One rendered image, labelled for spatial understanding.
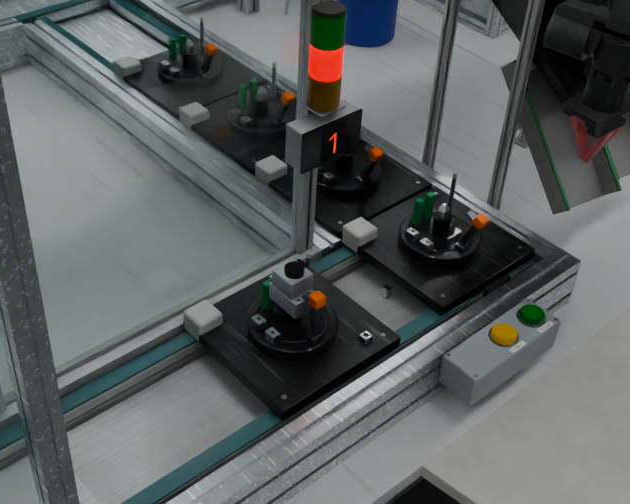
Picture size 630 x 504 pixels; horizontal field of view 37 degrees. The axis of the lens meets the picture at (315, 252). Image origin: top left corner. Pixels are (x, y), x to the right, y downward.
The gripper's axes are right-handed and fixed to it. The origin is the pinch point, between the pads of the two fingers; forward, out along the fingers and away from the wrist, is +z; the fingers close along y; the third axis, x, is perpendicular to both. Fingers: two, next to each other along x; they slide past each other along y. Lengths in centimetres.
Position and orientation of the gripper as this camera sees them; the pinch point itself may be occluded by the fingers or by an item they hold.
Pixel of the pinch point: (585, 155)
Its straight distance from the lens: 145.0
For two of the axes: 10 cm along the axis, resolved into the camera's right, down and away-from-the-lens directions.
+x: 6.6, 5.3, -5.4
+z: -0.8, 7.6, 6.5
